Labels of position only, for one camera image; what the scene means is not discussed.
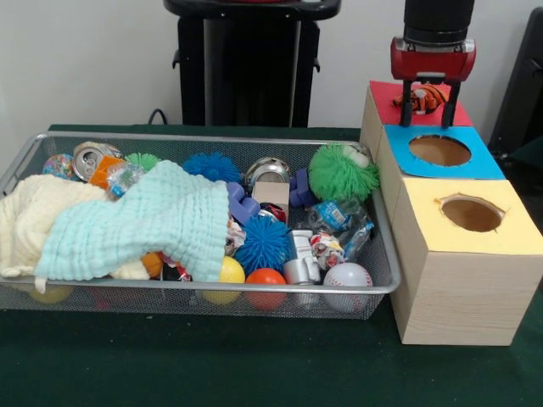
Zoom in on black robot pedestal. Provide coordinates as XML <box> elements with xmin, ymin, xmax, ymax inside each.
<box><xmin>163</xmin><ymin>0</ymin><xmax>343</xmax><ymax>128</ymax></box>

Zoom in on cream waffle cloth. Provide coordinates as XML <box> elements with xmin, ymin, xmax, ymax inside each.
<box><xmin>0</xmin><ymin>173</ymin><xmax>149</xmax><ymax>293</ymax></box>

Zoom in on blue spiky ball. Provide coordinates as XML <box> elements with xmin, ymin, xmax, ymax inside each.
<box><xmin>232</xmin><ymin>214</ymin><xmax>293</xmax><ymax>276</ymax></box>
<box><xmin>182</xmin><ymin>151</ymin><xmax>242</xmax><ymax>184</ymax></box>

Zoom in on orange striped tiger plush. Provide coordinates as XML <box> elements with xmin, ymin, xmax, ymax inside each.
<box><xmin>390</xmin><ymin>83</ymin><xmax>451</xmax><ymax>116</ymax></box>

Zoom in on green spiky ball with eyes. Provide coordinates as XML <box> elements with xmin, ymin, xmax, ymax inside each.
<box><xmin>308</xmin><ymin>143</ymin><xmax>381</xmax><ymax>203</ymax></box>

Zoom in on white baseball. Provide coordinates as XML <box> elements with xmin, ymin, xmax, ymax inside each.
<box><xmin>322</xmin><ymin>262</ymin><xmax>373</xmax><ymax>313</ymax></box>

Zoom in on wooden box with three holes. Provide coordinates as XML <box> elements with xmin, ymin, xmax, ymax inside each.
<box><xmin>359</xmin><ymin>80</ymin><xmax>543</xmax><ymax>347</ymax></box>

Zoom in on mint waffle cloth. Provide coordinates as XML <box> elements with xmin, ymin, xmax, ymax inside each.
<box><xmin>34</xmin><ymin>159</ymin><xmax>230</xmax><ymax>283</ymax></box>

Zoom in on silver toy robot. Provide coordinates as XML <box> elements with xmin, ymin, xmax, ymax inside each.
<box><xmin>282</xmin><ymin>229</ymin><xmax>322</xmax><ymax>285</ymax></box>

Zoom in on orange smooth ball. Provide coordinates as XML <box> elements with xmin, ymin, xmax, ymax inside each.
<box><xmin>244</xmin><ymin>267</ymin><xmax>288</xmax><ymax>310</ymax></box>

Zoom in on dark green tablecloth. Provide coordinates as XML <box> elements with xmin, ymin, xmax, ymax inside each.
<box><xmin>0</xmin><ymin>123</ymin><xmax>543</xmax><ymax>407</ymax></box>

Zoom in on silver mesh bin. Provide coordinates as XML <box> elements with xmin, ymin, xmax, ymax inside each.
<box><xmin>0</xmin><ymin>131</ymin><xmax>402</xmax><ymax>321</ymax></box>

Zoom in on black side stand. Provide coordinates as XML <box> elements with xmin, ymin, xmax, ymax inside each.
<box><xmin>487</xmin><ymin>6</ymin><xmax>543</xmax><ymax>158</ymax></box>

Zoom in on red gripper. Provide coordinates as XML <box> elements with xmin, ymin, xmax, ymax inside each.
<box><xmin>389</xmin><ymin>36</ymin><xmax>477</xmax><ymax>130</ymax></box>

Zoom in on crushed silver can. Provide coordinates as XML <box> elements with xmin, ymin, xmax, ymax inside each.
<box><xmin>71</xmin><ymin>142</ymin><xmax>124</xmax><ymax>182</ymax></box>

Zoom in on yellow smooth ball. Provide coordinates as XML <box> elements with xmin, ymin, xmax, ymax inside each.
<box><xmin>203</xmin><ymin>256</ymin><xmax>246</xmax><ymax>305</ymax></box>

